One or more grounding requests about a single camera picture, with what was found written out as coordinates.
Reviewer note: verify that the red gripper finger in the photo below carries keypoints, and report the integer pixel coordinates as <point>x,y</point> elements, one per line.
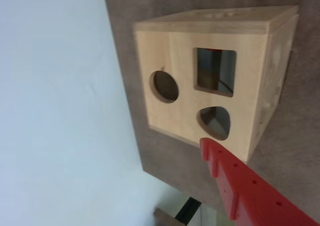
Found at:
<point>250,201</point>

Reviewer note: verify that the red wooden cube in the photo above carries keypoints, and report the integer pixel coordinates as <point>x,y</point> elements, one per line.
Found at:
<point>213,50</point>

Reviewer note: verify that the wooden shape sorter box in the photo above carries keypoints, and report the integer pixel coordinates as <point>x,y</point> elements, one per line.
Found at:
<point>175,48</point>

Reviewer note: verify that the black post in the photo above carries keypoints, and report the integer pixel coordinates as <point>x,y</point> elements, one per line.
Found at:
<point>187,209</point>

